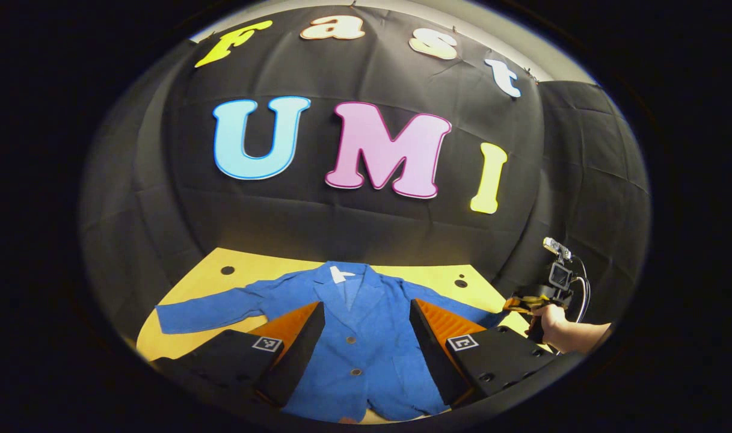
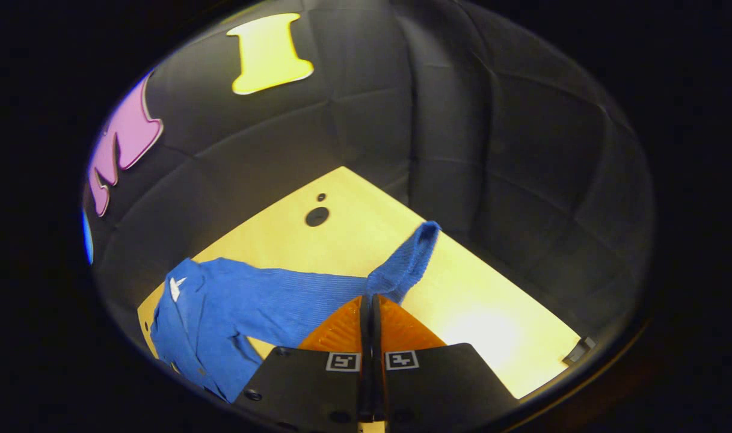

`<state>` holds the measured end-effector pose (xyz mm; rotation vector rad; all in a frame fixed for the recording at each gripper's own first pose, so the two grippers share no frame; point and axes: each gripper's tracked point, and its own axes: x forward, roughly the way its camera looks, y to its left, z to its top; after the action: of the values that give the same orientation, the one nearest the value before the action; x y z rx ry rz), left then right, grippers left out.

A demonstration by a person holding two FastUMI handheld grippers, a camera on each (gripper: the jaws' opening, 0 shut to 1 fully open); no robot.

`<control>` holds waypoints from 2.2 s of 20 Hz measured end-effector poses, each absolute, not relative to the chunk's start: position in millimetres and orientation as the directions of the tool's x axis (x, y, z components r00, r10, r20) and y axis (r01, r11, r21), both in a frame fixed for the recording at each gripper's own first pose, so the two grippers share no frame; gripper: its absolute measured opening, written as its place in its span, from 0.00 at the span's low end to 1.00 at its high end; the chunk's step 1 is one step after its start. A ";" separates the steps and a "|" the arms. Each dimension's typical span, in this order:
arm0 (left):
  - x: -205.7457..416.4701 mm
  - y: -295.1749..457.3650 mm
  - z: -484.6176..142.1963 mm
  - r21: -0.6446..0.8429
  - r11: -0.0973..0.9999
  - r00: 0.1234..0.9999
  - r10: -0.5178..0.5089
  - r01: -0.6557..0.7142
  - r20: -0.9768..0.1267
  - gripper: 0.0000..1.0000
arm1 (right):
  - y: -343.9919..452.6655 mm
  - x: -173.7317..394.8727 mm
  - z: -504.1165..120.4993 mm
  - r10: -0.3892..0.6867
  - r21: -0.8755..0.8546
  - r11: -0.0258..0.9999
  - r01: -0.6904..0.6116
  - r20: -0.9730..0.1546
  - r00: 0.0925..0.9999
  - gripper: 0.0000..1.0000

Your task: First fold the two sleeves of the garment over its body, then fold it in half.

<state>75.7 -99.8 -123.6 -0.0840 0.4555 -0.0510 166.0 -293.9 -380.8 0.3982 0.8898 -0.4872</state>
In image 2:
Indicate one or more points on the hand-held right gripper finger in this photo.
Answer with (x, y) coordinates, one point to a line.
(366, 337)
(378, 337)

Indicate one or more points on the blue button shirt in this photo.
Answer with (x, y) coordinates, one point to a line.
(269, 300)

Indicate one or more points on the black round table grommet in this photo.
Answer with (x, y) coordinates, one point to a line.
(317, 216)

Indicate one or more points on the small grey object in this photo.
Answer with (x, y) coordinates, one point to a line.
(579, 350)

